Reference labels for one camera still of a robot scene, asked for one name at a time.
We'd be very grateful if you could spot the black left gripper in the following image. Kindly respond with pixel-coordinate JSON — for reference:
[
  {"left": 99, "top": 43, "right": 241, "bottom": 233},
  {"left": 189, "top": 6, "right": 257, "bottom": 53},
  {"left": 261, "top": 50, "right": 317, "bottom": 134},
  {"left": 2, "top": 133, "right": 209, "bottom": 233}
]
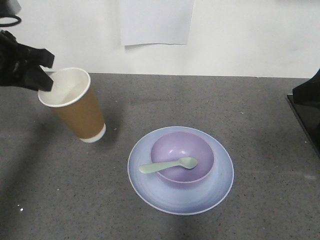
[{"left": 0, "top": 30, "right": 55, "bottom": 92}]

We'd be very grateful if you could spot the brown paper cup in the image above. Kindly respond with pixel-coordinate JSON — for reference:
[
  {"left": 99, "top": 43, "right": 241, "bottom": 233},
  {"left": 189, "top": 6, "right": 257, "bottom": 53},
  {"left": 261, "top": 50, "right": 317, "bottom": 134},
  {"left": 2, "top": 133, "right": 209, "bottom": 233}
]
[{"left": 38, "top": 67, "right": 106, "bottom": 143}]

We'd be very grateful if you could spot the lilac plastic bowl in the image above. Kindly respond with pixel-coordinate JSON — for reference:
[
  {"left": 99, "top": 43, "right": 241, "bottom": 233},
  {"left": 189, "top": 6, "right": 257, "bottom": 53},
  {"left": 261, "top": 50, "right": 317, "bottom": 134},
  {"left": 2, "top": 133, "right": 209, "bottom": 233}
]
[{"left": 150, "top": 131, "right": 215, "bottom": 189}]

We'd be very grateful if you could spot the pale green plastic spoon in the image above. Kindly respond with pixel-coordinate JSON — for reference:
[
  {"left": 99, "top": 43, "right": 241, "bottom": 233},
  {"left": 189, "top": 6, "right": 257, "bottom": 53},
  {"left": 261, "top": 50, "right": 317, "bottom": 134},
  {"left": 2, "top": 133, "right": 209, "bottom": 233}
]
[{"left": 138, "top": 157, "right": 198, "bottom": 174}]

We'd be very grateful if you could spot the light blue plastic plate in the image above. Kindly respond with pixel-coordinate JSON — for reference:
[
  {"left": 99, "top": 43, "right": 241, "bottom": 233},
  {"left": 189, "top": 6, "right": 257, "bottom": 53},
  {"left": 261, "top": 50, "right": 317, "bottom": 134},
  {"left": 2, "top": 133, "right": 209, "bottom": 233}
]
[{"left": 127, "top": 126, "right": 234, "bottom": 216}]

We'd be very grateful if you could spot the white paper sheet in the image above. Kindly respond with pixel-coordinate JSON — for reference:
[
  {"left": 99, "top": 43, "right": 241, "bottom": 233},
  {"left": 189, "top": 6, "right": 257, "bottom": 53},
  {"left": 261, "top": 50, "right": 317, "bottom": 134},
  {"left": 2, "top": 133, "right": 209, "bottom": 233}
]
[{"left": 118, "top": 0, "right": 194, "bottom": 46}]

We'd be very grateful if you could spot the black cable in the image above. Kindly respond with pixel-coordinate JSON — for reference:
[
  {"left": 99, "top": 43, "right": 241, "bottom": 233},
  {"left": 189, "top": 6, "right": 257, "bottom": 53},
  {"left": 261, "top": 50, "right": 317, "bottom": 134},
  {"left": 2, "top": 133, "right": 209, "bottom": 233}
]
[{"left": 0, "top": 15, "right": 22, "bottom": 27}]

